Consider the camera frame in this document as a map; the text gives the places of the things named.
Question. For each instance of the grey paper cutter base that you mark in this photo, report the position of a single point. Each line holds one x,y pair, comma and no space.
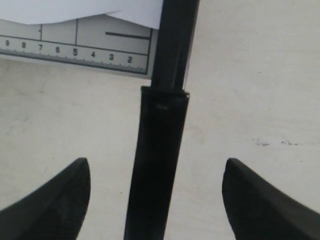
100,42

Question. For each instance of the black cutter blade arm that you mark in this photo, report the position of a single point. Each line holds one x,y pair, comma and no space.
163,113

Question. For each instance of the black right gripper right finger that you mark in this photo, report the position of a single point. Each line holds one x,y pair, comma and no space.
256,210

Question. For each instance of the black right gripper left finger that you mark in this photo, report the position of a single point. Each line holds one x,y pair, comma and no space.
54,211

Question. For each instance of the white paper sheet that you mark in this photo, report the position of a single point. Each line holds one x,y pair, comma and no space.
146,13

